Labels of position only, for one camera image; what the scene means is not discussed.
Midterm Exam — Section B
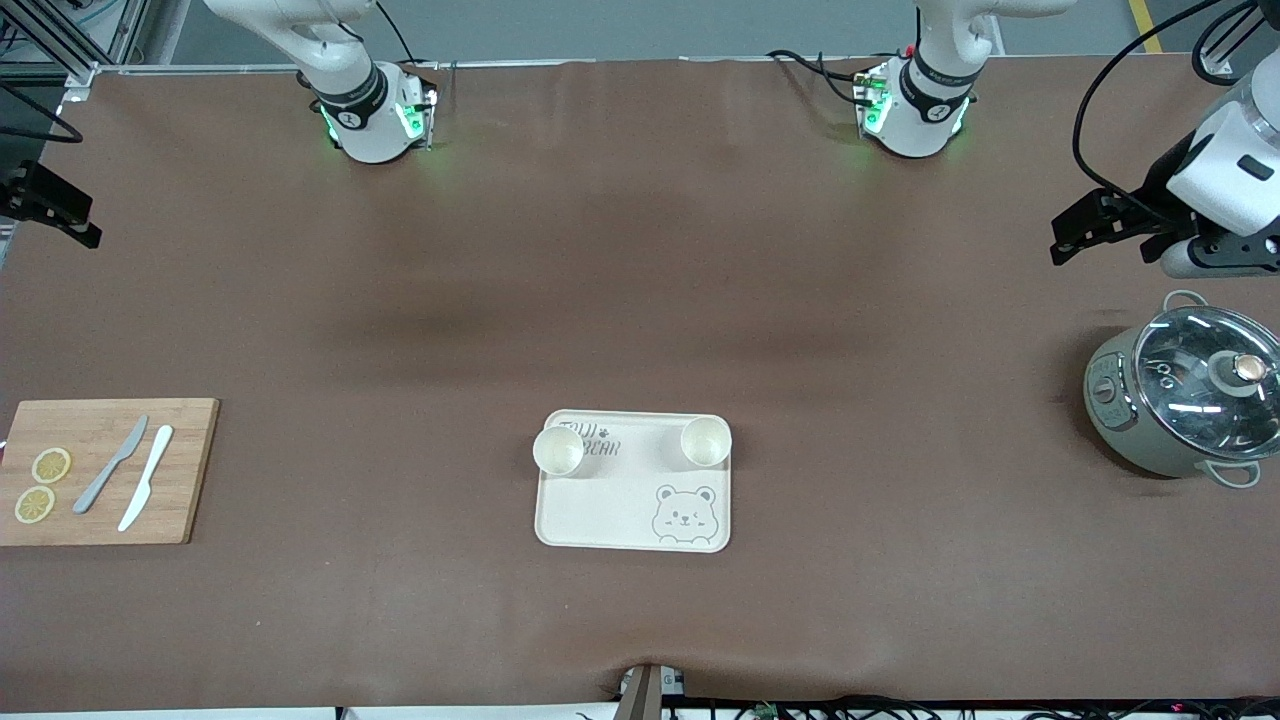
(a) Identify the cream paper cup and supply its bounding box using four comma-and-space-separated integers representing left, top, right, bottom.
680, 415, 733, 469

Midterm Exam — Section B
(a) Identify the beige bear print tray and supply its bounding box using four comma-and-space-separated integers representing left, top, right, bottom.
534, 409, 733, 554

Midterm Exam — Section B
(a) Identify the glass pot lid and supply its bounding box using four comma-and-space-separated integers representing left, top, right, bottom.
1135, 305, 1280, 461

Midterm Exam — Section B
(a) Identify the grey electric cooking pot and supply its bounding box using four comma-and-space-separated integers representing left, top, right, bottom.
1084, 290, 1280, 489

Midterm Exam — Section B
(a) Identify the grey plastic knife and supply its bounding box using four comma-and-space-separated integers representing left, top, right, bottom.
73, 415, 150, 515

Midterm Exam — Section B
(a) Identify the white plastic knife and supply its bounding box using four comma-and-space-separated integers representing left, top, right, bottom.
117, 425, 175, 533

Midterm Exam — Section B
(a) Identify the bamboo cutting board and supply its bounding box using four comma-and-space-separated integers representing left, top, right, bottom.
0, 398, 221, 547

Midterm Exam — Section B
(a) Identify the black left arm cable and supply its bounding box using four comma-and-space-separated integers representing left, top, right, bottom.
1072, 0, 1263, 219

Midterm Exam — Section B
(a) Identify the aluminium frame profile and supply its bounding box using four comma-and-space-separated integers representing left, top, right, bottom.
1195, 0, 1280, 81
0, 0, 151, 97

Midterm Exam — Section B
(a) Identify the black base cable bundle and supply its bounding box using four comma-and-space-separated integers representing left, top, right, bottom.
768, 48, 873, 107

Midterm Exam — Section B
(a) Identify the thin black base cable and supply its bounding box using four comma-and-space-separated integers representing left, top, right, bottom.
375, 0, 421, 67

